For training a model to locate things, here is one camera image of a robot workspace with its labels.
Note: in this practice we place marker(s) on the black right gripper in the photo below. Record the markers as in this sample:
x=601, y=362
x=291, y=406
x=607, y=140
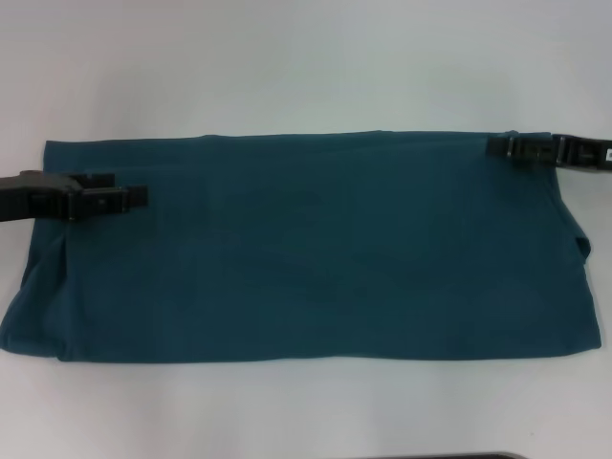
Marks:
x=585, y=153

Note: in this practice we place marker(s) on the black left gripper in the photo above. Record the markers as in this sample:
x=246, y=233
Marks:
x=33, y=196

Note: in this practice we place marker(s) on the teal T-shirt with beige print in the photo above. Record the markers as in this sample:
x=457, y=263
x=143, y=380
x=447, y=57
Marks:
x=311, y=248

